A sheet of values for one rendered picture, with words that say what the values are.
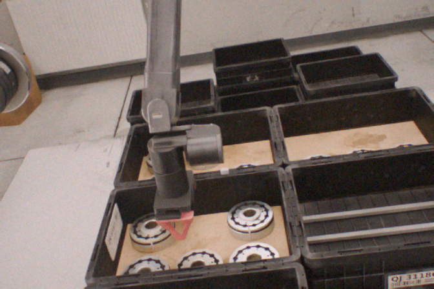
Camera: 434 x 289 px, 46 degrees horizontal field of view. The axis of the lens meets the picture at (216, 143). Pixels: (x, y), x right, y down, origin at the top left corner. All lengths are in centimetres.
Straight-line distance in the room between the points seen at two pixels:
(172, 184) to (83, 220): 68
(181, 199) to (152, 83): 21
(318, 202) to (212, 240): 26
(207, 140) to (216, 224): 36
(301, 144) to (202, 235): 42
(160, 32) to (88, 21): 328
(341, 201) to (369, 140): 27
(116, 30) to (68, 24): 37
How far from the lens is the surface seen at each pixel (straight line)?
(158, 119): 84
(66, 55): 428
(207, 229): 117
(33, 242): 153
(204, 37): 422
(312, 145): 140
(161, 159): 86
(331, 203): 120
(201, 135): 86
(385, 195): 122
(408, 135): 144
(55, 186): 173
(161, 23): 88
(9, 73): 141
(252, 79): 262
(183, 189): 90
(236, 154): 140
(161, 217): 91
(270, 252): 104
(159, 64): 86
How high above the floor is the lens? 158
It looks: 31 degrees down
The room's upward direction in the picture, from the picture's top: 10 degrees counter-clockwise
